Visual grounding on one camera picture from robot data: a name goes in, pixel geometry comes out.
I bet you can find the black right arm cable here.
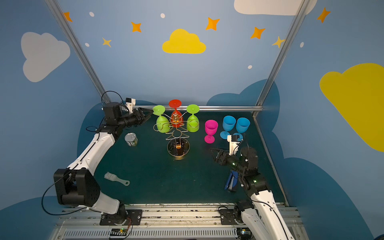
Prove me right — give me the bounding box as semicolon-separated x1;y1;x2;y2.
41;173;91;217

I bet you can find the aluminium frame rear rail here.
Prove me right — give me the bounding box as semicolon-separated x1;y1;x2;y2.
131;104;264;113

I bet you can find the blue wine glass front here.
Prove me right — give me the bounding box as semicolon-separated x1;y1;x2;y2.
220;116;237;140

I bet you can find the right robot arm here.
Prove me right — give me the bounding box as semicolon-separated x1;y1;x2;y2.
210;147;294;240

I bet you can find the red wine glass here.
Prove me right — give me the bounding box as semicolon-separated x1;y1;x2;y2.
169;100;184;128

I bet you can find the grey dish brush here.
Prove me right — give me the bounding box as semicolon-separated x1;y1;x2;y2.
104;172;131;186

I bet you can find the black left camera cable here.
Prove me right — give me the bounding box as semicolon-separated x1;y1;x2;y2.
101;90;127;109

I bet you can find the blue wine glass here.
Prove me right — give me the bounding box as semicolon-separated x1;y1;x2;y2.
220;116;237;140
234;118;251;141

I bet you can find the gold wire glass rack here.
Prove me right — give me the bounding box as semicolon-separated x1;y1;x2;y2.
153;113;191;160

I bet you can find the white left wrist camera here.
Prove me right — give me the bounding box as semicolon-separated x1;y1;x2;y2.
125;98;136;114

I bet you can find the left corner frame post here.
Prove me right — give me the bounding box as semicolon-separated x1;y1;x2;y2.
45;0;111;103

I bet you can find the pink wine glass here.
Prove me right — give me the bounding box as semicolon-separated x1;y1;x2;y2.
204;120;219;144

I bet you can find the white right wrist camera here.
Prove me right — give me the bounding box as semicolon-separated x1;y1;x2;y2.
227;133;243;156

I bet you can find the corner frame post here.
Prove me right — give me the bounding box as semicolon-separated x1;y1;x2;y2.
252;0;312;121
45;0;111;103

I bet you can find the green wine glass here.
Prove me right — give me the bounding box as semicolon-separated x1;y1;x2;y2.
153;105;171;134
187;105;200;133

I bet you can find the right corner frame post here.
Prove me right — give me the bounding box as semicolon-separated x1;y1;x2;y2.
252;0;312;121

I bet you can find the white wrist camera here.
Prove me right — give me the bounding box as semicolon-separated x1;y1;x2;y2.
125;98;136;114
227;133;243;156

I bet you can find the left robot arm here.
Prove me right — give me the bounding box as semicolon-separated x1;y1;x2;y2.
54;99;154;226

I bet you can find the silver tin can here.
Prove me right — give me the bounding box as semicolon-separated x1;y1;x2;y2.
125;133;138;147

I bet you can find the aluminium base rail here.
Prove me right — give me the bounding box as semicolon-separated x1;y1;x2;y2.
49;202;310;240

